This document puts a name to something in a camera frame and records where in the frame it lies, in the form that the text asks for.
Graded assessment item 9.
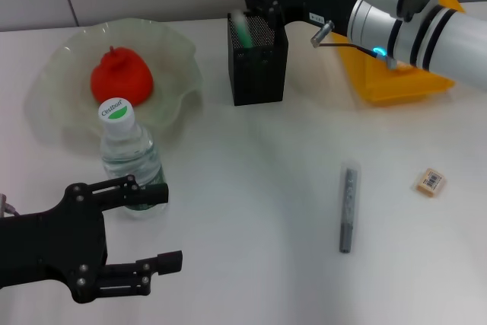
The left arm cable with plug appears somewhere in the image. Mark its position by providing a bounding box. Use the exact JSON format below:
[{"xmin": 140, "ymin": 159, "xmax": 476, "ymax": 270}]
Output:
[{"xmin": 0, "ymin": 193, "xmax": 21, "ymax": 218}]

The black mesh pen holder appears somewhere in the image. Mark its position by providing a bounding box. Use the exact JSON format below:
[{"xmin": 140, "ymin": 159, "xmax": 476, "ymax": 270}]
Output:
[{"xmin": 227, "ymin": 8, "xmax": 289, "ymax": 107}]

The arm cable with plug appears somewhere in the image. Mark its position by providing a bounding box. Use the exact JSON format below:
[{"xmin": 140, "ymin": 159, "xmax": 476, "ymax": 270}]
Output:
[
  {"xmin": 0, "ymin": 193, "xmax": 21, "ymax": 218},
  {"xmin": 317, "ymin": 41, "xmax": 399, "ymax": 72}
]

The clear wavy glass fruit plate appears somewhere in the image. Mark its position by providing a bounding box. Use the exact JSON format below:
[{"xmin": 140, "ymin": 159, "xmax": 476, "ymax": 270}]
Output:
[{"xmin": 24, "ymin": 17, "xmax": 203, "ymax": 151}]

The red fruit-shaped toy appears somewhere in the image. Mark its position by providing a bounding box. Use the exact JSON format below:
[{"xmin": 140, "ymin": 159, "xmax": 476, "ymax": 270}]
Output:
[{"xmin": 90, "ymin": 46, "xmax": 154, "ymax": 107}]

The clear water bottle green label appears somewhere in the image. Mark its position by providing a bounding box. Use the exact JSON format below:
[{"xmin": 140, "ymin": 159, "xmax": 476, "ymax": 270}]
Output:
[{"xmin": 97, "ymin": 97, "xmax": 170, "ymax": 220}]

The grey glitter pen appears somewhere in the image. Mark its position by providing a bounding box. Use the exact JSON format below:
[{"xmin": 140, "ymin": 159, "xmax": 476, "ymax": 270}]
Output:
[{"xmin": 338, "ymin": 163, "xmax": 361, "ymax": 254}]

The yellow plastic storage bin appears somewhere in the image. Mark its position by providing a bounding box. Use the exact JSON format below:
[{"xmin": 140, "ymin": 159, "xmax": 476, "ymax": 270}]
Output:
[{"xmin": 327, "ymin": 0, "xmax": 467, "ymax": 107}]

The beige eraser with barcode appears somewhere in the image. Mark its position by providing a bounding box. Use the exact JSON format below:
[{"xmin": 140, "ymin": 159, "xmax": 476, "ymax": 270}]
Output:
[{"xmin": 413, "ymin": 167, "xmax": 447, "ymax": 198}]

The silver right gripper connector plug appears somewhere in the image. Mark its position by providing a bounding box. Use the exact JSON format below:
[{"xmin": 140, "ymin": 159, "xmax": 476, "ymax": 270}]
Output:
[{"xmin": 310, "ymin": 19, "xmax": 336, "ymax": 49}]

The mint green pen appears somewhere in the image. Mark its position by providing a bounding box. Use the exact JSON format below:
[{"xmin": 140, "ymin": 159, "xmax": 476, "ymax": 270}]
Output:
[{"xmin": 233, "ymin": 8, "xmax": 254, "ymax": 49}]

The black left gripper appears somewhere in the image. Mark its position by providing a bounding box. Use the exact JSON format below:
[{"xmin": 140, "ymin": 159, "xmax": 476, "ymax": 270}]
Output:
[{"xmin": 0, "ymin": 174, "xmax": 184, "ymax": 304}]

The right arm cable with plug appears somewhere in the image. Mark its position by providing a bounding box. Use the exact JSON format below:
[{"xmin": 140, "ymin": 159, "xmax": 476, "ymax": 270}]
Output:
[{"xmin": 317, "ymin": 41, "xmax": 399, "ymax": 72}]

